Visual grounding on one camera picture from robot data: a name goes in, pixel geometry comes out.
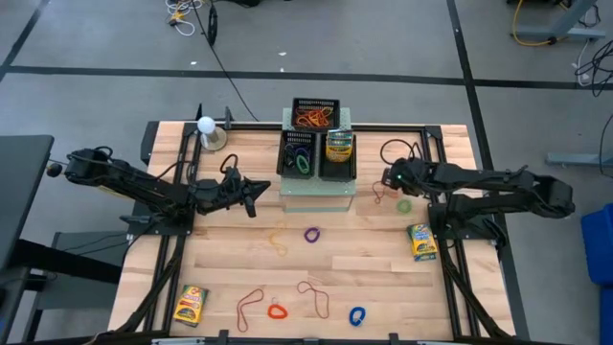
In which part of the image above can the black floor cable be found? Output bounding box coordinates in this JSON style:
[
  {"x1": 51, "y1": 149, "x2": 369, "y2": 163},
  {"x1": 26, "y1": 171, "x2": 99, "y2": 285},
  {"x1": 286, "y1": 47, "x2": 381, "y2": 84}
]
[{"x1": 190, "y1": 0, "x2": 261, "y2": 123}]

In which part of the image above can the black frame bracket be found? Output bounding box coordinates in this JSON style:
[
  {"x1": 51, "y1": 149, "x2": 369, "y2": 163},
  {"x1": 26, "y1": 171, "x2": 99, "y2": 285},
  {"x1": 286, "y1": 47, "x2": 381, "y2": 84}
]
[{"x1": 481, "y1": 218, "x2": 509, "y2": 248}]

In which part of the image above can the pale green perforated metal riser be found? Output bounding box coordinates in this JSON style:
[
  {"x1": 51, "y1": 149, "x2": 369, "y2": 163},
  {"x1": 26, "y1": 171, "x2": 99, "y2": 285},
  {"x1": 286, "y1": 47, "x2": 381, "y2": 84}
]
[{"x1": 279, "y1": 105, "x2": 357, "y2": 214}]

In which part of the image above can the white bulb wooden base lamp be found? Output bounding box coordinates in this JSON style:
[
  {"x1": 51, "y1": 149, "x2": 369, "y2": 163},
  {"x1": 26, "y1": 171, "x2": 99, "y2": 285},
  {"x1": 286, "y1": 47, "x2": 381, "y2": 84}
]
[{"x1": 196, "y1": 116, "x2": 229, "y2": 152}]

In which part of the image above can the yellow floor cable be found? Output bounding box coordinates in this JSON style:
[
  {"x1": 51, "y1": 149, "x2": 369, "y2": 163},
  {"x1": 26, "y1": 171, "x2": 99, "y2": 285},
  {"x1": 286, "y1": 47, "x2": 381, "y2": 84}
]
[{"x1": 511, "y1": 0, "x2": 559, "y2": 48}]

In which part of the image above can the yellow rubber band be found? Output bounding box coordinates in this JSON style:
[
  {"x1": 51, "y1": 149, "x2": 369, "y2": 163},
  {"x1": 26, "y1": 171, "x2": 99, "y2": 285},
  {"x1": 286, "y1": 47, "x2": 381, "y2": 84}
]
[
  {"x1": 267, "y1": 229, "x2": 289, "y2": 258},
  {"x1": 306, "y1": 104, "x2": 332, "y2": 127},
  {"x1": 300, "y1": 110, "x2": 323, "y2": 129}
]

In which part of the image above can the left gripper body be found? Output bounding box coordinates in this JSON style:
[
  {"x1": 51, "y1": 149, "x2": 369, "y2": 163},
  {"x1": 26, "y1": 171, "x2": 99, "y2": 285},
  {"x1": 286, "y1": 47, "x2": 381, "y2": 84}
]
[{"x1": 215, "y1": 177, "x2": 257, "y2": 219}]

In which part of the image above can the grey desk foot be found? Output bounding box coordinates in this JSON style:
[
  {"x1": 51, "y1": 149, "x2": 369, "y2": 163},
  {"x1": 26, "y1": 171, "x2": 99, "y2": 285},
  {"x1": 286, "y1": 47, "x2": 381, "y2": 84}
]
[{"x1": 514, "y1": 0, "x2": 608, "y2": 42}]

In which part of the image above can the black desk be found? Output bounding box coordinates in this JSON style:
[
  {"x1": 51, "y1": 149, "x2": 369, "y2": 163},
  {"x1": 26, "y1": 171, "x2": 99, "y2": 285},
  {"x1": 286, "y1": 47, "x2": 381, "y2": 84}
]
[{"x1": 0, "y1": 134, "x2": 124, "y2": 345}]

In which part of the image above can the black strap loop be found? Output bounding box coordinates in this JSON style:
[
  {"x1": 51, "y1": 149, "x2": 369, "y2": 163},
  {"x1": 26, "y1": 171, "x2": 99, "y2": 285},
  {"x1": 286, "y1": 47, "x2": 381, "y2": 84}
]
[{"x1": 207, "y1": 4, "x2": 219, "y2": 48}]

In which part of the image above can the blue plastic bin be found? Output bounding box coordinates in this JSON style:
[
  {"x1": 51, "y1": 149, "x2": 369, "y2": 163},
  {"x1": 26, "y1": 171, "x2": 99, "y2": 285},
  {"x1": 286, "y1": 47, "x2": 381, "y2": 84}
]
[
  {"x1": 599, "y1": 287, "x2": 613, "y2": 345},
  {"x1": 580, "y1": 203, "x2": 613, "y2": 287}
]

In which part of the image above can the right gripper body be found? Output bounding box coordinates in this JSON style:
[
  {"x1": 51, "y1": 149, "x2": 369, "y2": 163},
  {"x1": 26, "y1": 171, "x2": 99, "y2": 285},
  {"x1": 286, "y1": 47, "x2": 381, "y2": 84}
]
[{"x1": 393, "y1": 157, "x2": 431, "y2": 198}]

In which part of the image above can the white and yellow cable bundle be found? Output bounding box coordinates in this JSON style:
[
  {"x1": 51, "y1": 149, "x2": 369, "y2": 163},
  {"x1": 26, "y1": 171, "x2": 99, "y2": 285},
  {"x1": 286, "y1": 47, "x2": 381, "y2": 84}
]
[{"x1": 165, "y1": 0, "x2": 198, "y2": 37}]

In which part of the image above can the black cable tangle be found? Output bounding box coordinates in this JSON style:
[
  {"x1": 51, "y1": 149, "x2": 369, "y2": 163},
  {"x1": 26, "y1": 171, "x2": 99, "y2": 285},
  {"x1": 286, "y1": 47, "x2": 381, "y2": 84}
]
[{"x1": 574, "y1": 37, "x2": 613, "y2": 97}]

